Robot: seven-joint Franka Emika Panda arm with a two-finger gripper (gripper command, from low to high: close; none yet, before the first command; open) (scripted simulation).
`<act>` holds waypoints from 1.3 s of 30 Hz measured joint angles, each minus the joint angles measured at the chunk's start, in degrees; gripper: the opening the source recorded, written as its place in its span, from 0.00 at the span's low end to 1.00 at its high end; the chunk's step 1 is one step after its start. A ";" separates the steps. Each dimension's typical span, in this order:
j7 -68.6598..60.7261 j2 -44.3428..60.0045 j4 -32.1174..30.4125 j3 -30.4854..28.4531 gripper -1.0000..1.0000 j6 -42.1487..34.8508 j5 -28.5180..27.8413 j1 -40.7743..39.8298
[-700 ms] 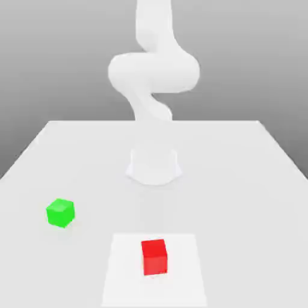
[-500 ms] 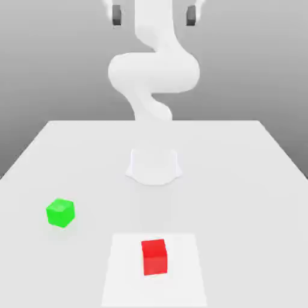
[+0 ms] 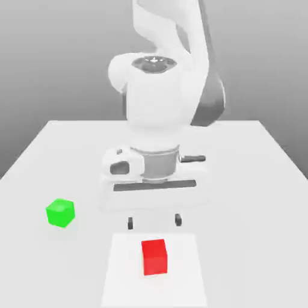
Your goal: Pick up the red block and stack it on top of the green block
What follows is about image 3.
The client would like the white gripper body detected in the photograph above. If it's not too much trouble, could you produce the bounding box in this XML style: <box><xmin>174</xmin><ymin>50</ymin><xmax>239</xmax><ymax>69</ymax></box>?
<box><xmin>97</xmin><ymin>170</ymin><xmax>211</xmax><ymax>212</ymax></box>

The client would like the small red cube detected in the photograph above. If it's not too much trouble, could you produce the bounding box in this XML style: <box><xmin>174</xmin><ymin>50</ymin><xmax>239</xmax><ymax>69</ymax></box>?
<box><xmin>141</xmin><ymin>238</ymin><xmax>168</xmax><ymax>277</ymax></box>

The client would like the small green cube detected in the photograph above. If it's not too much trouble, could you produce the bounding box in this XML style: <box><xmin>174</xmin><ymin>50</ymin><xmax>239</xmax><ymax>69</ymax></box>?
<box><xmin>45</xmin><ymin>198</ymin><xmax>76</xmax><ymax>229</ymax></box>

